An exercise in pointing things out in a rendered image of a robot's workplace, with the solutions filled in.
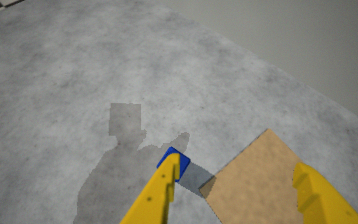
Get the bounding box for tan square mat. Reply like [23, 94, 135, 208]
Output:
[199, 129, 305, 224]

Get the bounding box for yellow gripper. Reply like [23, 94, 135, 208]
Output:
[120, 153, 358, 224]

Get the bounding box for blue die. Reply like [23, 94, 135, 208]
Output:
[157, 147, 191, 182]

